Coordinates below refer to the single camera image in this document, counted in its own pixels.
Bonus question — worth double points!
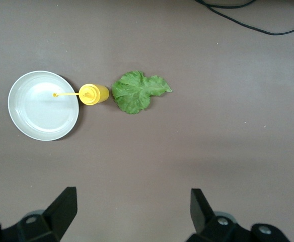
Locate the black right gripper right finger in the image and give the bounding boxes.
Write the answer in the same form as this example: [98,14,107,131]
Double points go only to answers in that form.
[186,188,291,242]

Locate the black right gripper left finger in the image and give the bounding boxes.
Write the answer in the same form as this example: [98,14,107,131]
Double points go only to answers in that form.
[0,186,78,242]

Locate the yellow squeeze bottle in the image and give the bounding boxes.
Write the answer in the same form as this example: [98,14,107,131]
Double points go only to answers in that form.
[52,83,110,106]

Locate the green lettuce leaf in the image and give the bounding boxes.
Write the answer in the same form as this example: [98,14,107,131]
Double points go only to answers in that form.
[111,70,173,115]

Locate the white round plate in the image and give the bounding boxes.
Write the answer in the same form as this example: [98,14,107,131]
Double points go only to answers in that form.
[8,70,80,141]

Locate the black cable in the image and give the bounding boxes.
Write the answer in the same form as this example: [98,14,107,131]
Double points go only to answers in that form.
[194,0,294,36]
[203,0,255,8]

